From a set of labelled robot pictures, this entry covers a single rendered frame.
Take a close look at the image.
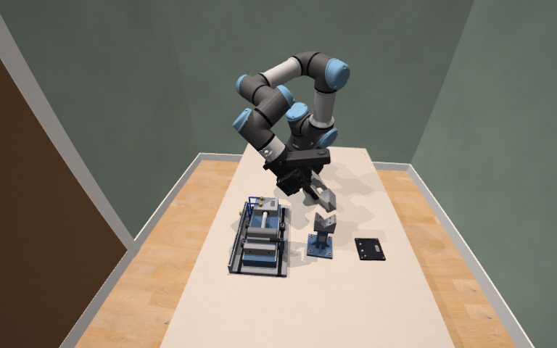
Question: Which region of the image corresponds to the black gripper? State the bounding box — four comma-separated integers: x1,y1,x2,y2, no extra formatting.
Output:
263,144,330,211

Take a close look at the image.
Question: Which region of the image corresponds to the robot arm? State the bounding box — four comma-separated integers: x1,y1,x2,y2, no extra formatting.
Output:
233,51,350,167

